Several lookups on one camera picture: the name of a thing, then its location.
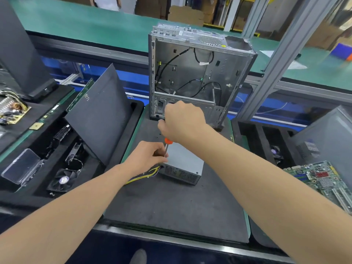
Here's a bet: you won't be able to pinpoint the black foam parts tray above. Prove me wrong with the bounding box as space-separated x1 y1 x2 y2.
0 85 145 208

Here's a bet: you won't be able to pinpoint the black work mat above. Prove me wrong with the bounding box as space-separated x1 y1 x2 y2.
104 104 250 244

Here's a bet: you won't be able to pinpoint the person's left hand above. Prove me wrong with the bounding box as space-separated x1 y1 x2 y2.
122 141 169 178

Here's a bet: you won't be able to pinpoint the grey perforated case panel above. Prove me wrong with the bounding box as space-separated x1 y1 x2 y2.
291 105 352 190

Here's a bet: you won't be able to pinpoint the grey power supply unit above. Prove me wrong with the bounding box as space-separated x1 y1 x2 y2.
157 142 205 186

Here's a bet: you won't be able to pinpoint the grey aluminium frame post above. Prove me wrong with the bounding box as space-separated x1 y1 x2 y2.
236 0 341 122

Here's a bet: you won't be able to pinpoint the black foam tray with slots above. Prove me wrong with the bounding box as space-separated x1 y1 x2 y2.
232 119 304 173

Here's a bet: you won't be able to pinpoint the green conveyor belt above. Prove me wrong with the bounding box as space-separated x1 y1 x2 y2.
8 0 352 91

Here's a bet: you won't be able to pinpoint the person's left forearm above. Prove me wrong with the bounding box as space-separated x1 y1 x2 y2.
0 162 132 264

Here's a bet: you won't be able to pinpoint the orange handle screwdriver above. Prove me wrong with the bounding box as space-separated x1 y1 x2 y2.
164 138 174 159

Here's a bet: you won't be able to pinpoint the black fan with purple label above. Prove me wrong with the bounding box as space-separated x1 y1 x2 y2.
269 145 284 165

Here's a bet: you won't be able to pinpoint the black case side panel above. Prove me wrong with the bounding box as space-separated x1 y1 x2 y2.
64 63 133 167

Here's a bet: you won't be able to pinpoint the open grey computer case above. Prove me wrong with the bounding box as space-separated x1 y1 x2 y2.
148 23 258 131

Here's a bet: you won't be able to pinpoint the blue plastic bin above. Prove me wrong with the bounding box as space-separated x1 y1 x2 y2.
329 43 352 60

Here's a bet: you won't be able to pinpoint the green motherboard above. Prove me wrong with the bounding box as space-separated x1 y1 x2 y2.
283 161 352 215

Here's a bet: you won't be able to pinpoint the person's grey shoe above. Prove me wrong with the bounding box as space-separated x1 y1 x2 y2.
129 248 148 264

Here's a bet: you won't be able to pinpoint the power board with copper coils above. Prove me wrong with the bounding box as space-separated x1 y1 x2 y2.
0 90 32 126

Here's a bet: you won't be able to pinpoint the green circuit board strip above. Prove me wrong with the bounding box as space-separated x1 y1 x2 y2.
29 104 60 131
66 78 96 113

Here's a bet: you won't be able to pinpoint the large black cooling fan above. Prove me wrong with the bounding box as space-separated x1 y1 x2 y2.
46 168 81 194

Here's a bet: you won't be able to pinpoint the yellow power supply cables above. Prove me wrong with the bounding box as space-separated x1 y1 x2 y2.
124 165 162 186

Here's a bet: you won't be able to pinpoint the person's right hand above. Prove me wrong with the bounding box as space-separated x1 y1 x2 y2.
157 101 210 145

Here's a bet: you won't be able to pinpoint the clear plastic box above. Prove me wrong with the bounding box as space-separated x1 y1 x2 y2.
1 148 45 187

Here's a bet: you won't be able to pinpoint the brown cardboard box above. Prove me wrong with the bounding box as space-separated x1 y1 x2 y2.
167 5 205 27

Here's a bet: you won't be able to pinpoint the person's right forearm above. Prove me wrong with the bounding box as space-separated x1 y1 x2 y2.
190 126 352 264

